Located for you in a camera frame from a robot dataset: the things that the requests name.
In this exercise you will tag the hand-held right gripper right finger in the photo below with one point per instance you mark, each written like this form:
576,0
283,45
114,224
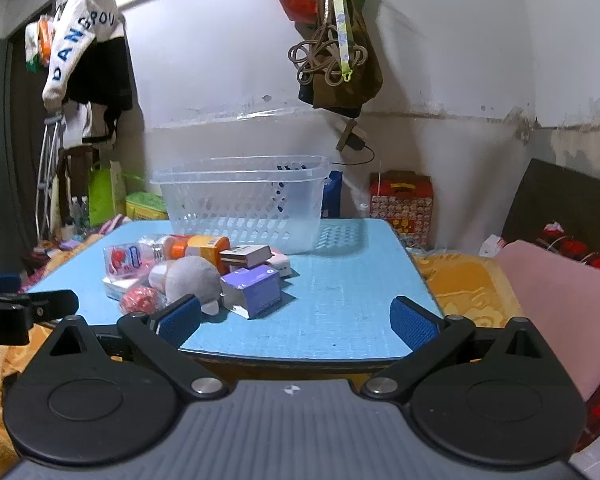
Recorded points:
412,322

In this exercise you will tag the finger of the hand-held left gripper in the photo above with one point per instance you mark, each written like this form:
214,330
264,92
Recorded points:
0,283
45,304

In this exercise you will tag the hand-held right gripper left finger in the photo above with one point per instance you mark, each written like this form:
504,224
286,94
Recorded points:
180,317

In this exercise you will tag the grey plush toy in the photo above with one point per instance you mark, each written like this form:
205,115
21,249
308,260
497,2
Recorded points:
192,280

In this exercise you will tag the orange bottle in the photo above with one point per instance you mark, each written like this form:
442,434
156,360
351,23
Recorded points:
200,246

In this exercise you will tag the purple box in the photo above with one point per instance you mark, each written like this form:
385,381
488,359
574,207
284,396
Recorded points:
252,290

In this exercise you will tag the clear bottle with red label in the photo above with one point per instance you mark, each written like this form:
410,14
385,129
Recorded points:
127,259

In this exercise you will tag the brown and white box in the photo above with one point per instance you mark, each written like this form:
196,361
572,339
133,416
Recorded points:
245,255

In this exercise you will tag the white and pink box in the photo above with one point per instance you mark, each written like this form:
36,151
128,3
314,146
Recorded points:
280,264

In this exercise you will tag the clear plastic basket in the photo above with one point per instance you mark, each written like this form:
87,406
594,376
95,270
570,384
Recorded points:
245,205

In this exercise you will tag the orange patterned blanket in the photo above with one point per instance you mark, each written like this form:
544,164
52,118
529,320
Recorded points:
470,290

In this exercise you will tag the clear plastic bottle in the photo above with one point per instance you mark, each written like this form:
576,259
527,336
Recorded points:
79,215

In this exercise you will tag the small white box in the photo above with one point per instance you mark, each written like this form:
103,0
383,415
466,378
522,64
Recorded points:
492,246

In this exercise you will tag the red gift box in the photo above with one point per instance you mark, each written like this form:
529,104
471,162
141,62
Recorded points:
402,207

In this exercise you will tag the green and yellow box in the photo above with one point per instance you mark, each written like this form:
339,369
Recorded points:
145,206

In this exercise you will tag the metal crutches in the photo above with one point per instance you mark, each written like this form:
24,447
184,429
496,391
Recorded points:
45,170

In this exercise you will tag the green bag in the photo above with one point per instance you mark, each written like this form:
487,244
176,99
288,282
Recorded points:
102,195

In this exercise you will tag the wooden chair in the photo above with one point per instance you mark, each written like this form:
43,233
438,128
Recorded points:
75,165

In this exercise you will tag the pink blanket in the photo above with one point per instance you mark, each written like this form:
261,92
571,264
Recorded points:
555,305

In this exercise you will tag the blue bag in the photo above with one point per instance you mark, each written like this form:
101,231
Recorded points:
332,195

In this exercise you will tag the black power adapter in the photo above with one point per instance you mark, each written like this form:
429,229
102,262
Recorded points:
356,141

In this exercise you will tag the dark headboard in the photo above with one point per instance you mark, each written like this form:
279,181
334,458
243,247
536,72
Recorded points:
560,200

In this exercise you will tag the black garment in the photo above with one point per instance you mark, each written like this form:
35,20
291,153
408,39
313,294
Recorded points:
105,75

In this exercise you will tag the orange and white hanging bag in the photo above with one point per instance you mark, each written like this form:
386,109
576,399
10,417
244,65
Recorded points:
40,45

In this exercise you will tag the brown hanging bag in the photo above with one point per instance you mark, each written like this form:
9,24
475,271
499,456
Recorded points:
365,80

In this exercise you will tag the white garment with blue letters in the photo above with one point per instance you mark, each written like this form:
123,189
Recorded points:
72,40

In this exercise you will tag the wooden wall block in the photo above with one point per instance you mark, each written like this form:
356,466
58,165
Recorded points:
345,135

